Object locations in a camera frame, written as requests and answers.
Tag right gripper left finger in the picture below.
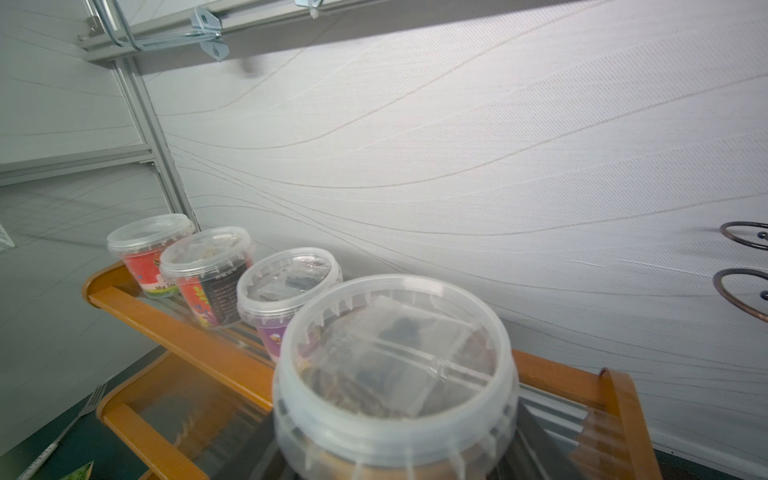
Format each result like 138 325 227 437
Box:
213 412 282 480

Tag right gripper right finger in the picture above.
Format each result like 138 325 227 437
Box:
509 403 585 480

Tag orange wooden tiered shelf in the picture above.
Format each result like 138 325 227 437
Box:
82 262 662 479

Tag small clear-lid jar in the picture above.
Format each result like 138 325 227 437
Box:
273 275 520 479
236 247 343 362
160 226 255 329
107 213 196 298

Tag small clear-lid jar top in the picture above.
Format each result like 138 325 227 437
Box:
107 213 196 298

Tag green snack packet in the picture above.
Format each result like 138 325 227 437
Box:
59 461 94 480

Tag metal scroll hook stand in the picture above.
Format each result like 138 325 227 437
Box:
712 221 767 323

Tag metal double hook left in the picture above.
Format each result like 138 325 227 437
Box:
84 1 230 63

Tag metal double hook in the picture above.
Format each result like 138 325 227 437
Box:
84 1 230 63
294 0 323 19

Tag metal double hook middle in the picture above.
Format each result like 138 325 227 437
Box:
294 0 323 19

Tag white handled fork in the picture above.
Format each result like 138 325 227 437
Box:
17 382 108 480

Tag aluminium top rail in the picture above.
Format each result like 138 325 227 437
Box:
78 0 370 63

